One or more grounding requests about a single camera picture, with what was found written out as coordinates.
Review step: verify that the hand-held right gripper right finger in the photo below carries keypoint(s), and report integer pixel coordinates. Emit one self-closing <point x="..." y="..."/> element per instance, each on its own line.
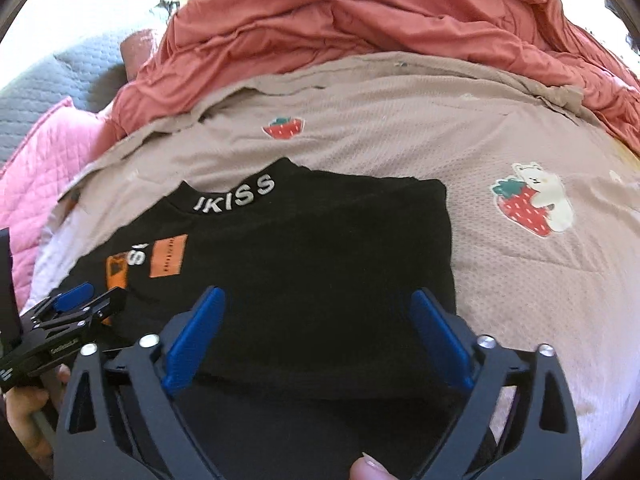
<point x="440" y="335"/>

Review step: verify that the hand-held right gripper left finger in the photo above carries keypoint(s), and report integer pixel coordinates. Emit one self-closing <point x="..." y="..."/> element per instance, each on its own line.
<point x="195" y="332"/>

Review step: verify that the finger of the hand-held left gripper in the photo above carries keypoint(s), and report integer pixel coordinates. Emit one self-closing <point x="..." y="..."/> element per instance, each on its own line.
<point x="72" y="297"/>
<point x="100" y="307"/>

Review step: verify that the black shirt with orange patches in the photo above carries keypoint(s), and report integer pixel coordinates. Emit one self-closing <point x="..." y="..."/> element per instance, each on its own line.
<point x="310" y="250"/>

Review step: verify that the person's left hand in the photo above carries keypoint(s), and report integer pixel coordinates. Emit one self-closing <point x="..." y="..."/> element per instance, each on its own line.
<point x="27" y="412"/>

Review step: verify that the white bed sheet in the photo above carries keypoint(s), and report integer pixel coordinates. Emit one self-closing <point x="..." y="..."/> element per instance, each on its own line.
<point x="50" y="265"/>

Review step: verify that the pink quilted pillow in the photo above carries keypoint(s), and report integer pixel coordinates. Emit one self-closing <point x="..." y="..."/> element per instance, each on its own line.
<point x="45" y="170"/>

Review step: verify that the beige strawberry print blanket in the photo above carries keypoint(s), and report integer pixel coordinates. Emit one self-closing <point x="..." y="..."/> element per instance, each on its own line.
<point x="375" y="125"/>

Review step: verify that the grey quilted pillow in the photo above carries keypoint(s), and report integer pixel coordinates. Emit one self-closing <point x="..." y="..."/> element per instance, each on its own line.
<point x="65" y="75"/>

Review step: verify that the small dusty pink cushion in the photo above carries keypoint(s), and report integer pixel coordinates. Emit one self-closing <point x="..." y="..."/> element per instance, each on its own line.
<point x="140" y="50"/>

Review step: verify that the salmon red duvet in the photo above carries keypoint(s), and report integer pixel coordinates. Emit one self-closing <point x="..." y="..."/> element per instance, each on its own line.
<point x="350" y="10"/>

